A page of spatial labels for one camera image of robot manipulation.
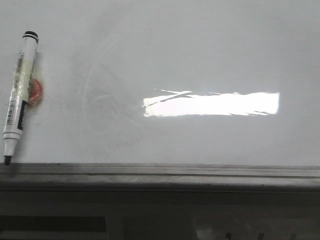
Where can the white black whiteboard marker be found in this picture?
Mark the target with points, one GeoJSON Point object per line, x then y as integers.
{"type": "Point", "coordinates": [20, 93]}

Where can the white whiteboard with metal frame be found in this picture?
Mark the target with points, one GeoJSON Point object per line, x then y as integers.
{"type": "Point", "coordinates": [167, 94]}

